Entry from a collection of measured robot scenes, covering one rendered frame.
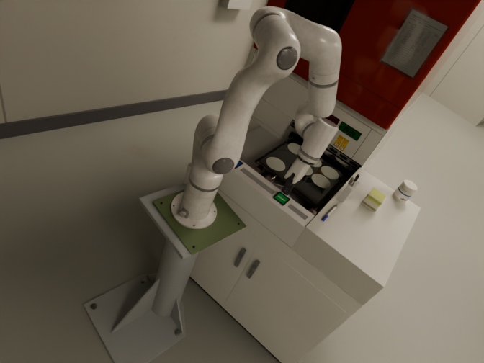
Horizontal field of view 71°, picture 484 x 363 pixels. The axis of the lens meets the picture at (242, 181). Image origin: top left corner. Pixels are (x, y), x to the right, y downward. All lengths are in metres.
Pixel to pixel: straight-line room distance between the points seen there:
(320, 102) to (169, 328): 1.44
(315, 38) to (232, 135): 0.35
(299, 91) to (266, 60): 1.00
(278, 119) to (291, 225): 0.78
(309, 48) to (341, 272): 0.84
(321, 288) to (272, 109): 1.02
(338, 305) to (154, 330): 0.99
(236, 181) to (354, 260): 0.56
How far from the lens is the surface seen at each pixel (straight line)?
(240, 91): 1.00
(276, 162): 1.69
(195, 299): 2.14
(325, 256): 1.40
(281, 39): 0.89
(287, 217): 1.38
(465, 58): 6.91
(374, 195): 1.61
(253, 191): 1.41
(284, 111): 1.95
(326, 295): 1.53
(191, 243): 1.31
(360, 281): 1.40
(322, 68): 1.05
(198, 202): 1.28
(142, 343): 1.99
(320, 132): 1.24
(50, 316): 2.08
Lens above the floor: 1.87
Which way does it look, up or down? 41 degrees down
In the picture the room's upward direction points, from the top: 23 degrees clockwise
